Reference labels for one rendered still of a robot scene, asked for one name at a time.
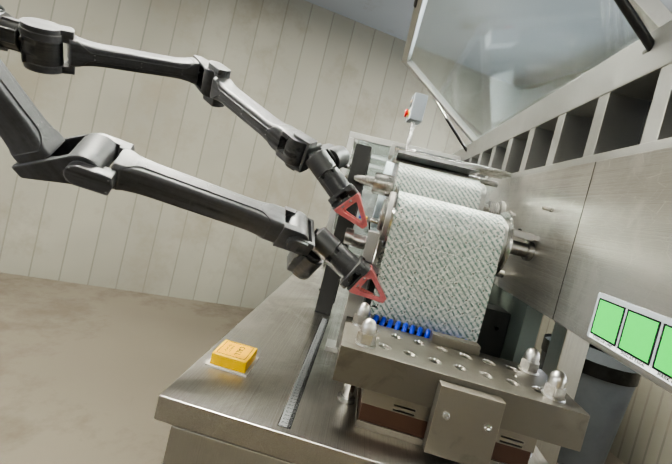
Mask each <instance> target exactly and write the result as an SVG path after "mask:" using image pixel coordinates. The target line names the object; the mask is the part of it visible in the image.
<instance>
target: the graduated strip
mask: <svg viewBox="0 0 672 464"><path fill-rule="evenodd" d="M328 321H329V319H326V318H322V319H321V321H320V323H319V326H318V328H317V331H316V333H315V335H314V338H313V340H312V343H311V345H310V347H309V350H308V352H307V355H306V357H305V359H304V362H303V364H302V366H301V369H300V371H299V374H298V376H297V378H296V381H295V383H294V386H293V388H292V390H291V393H290V395H289V398H288V400H287V402H286V405H285V407H284V409H283V412H282V414H281V417H280V419H279V421H278V424H277V426H280V427H283V428H286V429H289V430H291V427H292V424H293V421H294V418H295V415H296V412H297V410H298V407H299V404H300V401H301V398H302V395H303V392H304V390H305V387H306V384H307V381H308V378H309V375H310V372H311V370H312V367H313V364H314V361H315V358H316V355H317V352H318V350H319V347H320V344H321V341H322V338H323V335H324V332H325V330H326V327H327V324H328Z"/></svg>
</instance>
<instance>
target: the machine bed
mask: <svg viewBox="0 0 672 464"><path fill-rule="evenodd" d="M325 268H326V264H325V265H324V267H323V268H320V267H319V268H318V269H317V270H316V271H315V272H314V273H313V274H312V275H311V276H310V277H309V278H308V279H306V280H303V279H299V278H298V277H296V276H295V275H294V274H293V275H292V276H291V277H289V278H288V279H287V280H286V281H285V282H284V283H283V284H282V285H281V286H280V287H278V288H277V289H276V290H275V291H274V292H273V293H272V294H271V295H270V296H268V297H267V298H266V299H265V300H264V301H263V302H262V303H261V304H260V305H258V306H257V307H256V308H255V309H254V310H253V311H252V312H251V313H250V314H249V315H247V316H246V317H245V318H244V319H243V320H242V321H241V322H240V323H239V324H237V325H236V326H235V327H234V328H233V329H232V330H231V331H230V332H229V333H228V334H226V335H225V336H224V337H223V338H222V339H221V340H220V341H219V342H218V343H216V344H215V345H214V346H213V347H212V348H211V349H210V350H209V351H208V352H207V353H205V354H204V355H203V356H202V357H201V358H200V359H199V360H198V361H197V362H195V363H194V364H193V365H192V366H191V367H190V368H189V369H188V370H187V371H185V372H184V373H183V374H182V375H181V376H180V377H179V378H178V379H177V380H176V381H174V382H173V383H172V384H171V385H170V386H169V387H168V388H167V389H166V390H164V391H163V392H162V393H161V394H160V395H159V398H158V402H157V406H156V410H155V415H154V419H156V420H159V421H162V422H165V423H168V424H172V425H175V426H178V427H181V428H184V429H188V430H191V431H194V432H197V433H200V434H203V435H207V436H210V437H213V438H216V439H219V440H223V441H226V442H229V443H232V444H235V445H238V446H242V447H245V448H248V449H251V450H254V451H258V452H261V453H264V454H267V455H270V456H273V457H277V458H280V459H283V460H286V461H289V462H293V463H296V464H462V463H458V462H455V461H452V460H448V459H445V458H442V457H438V456H435V455H432V454H428V453H425V452H424V450H423V446H419V445H416V444H413V443H409V442H406V441H403V440H399V439H396V438H393V437H389V436H386V435H383V434H379V433H376V432H373V431H369V430H366V429H363V428H359V427H356V426H355V412H356V396H357V387H356V386H355V389H354V393H353V395H354V397H355V402H354V404H352V405H345V404H342V403H341V402H339V401H338V399H337V395H338V392H340V391H342V388H343V384H344V383H342V382H339V381H335V380H333V379H332V378H333V374H334V369H335V364H336V359H337V355H338V354H336V353H332V352H329V351H325V346H326V343H327V339H332V340H335V341H337V337H338V333H339V329H340V325H341V321H342V317H343V313H344V309H345V305H346V301H347V297H348V293H349V291H348V290H347V287H346V288H345V289H343V288H342V287H341V286H340V285H339V287H338V291H337V295H336V299H335V303H334V304H333V306H332V310H331V314H330V316H328V315H325V314H321V313H317V312H315V308H316V304H317V300H318V296H319V292H320V291H319V288H321V284H322V280H323V276H324V272H325ZM322 318H326V319H329V321H328V324H327V327H326V330H325V332H324V335H323V338H322V341H321V344H320V347H319V350H318V352H317V355H316V358H315V361H314V364H313V367H312V370H311V372H310V375H309V378H308V381H307V384H306V387H305V390H304V392H303V395H302V398H301V401H300V404H299V407H298V410H297V412H296V415H295V418H294V421H293V424H292V427H291V430H289V429H286V428H283V427H280V426H277V424H278V421H279V419H280V417H281V414H282V412H283V409H284V407H285V405H286V402H287V400H288V398H289V395H290V393H291V390H292V388H293V386H294V383H295V381H296V378H297V376H298V374H299V371H300V369H301V366H302V364H303V362H304V359H305V357H306V355H307V352H308V350H309V347H310V345H311V343H312V340H313V338H314V335H315V333H316V331H317V328H318V326H319V323H320V321H321V319H322ZM225 340H230V341H234V342H237V343H241V344H244V345H247V346H251V347H254V348H257V354H256V356H257V357H259V360H258V361H257V362H256V364H255V365H254V367H253V368H252V369H251V371H250V372H249V374H248V375H247V376H246V377H243V376H240V375H237V374H233V373H230V372H227V371H223V370H220V369H216V368H213V367H210V366H206V365H205V363H206V362H207V361H208V360H209V359H210V358H211V355H212V353H213V351H215V350H216V349H217V348H218V347H219V346H220V345H221V344H222V343H223V342H224V341H225Z"/></svg>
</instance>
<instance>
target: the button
mask: <svg viewBox="0 0 672 464"><path fill-rule="evenodd" d="M256 354H257V348H254V347H251V346H247V345H244V344H241V343H237V342H234V341H230V340H225V341H224V342H223V343H222V344H221V345H220V346H219V347H218V348H217V349H216V350H215V351H213V353H212V355H211V360H210V363H211V364H214V365H217V366H221V367H224V368H228V369H231V370H234V371H238V372H241V373H245V372H246V370H247V369H248V368H249V366H250V365H251V364H252V362H253V361H254V360H255V358H256Z"/></svg>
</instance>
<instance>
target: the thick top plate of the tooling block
mask: <svg viewBox="0 0 672 464"><path fill-rule="evenodd" d="M352 320H353V317H349V316H347V317H346V321H345V325H344V329H343V333H342V337H341V341H340V345H339V350H338V355H337V359H336V364H335V369H334V374H333V378H332V379H333V380H335V381H339V382H342V383H346V384H349V385H352V386H356V387H359V388H363V389H366V390H370V391H373V392H376V393H380V394H383V395H387V396H390V397H394V398H397V399H400V400H404V401H407V402H411V403H414V404H418V405H421V406H424V407H428V408H432V405H433V401H434V397H435V393H436V389H437V386H438V382H439V380H442V381H446V382H449V383H453V384H456V385H460V386H463V387H467V388H470V389H474V390H478V391H481V392H485V393H488V394H492V395H495V396H499V397H501V398H502V399H503V400H504V402H505V403H506V406H505V409H504V413H503V417H502V420H501V424H500V429H503V430H507V431H510V432H513V433H517V434H520V435H524V436H527V437H531V438H534V439H537V440H541V441H544V442H548V443H551V444H555V445H558V446H561V447H565V448H568V449H572V450H575V451H579V452H580V451H581V447H582V444H583V440H584V437H585V433H586V429H587V426H588V422H589V419H590V415H589V414H588V413H587V412H586V411H585V410H584V409H583V408H582V407H581V406H579V405H578V404H577V403H576V402H575V401H574V400H573V399H572V398H571V397H570V396H569V395H568V394H567V393H566V395H565V399H566V403H559V402H556V401H553V400H551V399H549V398H547V397H546V396H544V395H543V394H542V393H541V389H544V386H545V383H546V380H547V379H548V377H549V376H548V375H547V374H546V373H545V372H544V371H543V370H541V369H538V373H539V375H538V376H534V375H530V374H528V373H525V372H523V371H522V370H520V369H519V368H518V365H519V363H516V362H512V361H509V360H505V359H501V358H498V357H494V356H490V355H487V354H483V353H479V356H478V355H474V354H470V353H467V352H463V351H459V350H456V349H452V348H449V347H445V346H441V345H438V344H434V343H431V342H430V339H429V338H425V337H422V336H418V335H414V334H411V333H407V332H403V331H400V330H396V329H393V328H389V327H385V326H382V325H378V324H376V325H377V330H376V334H377V338H376V342H375V345H376V346H375V348H373V349H368V348H364V347H361V346H359V345H357V344H356V343H355V339H356V337H357V333H358V330H359V329H361V327H358V326H355V325H354V324H352Z"/></svg>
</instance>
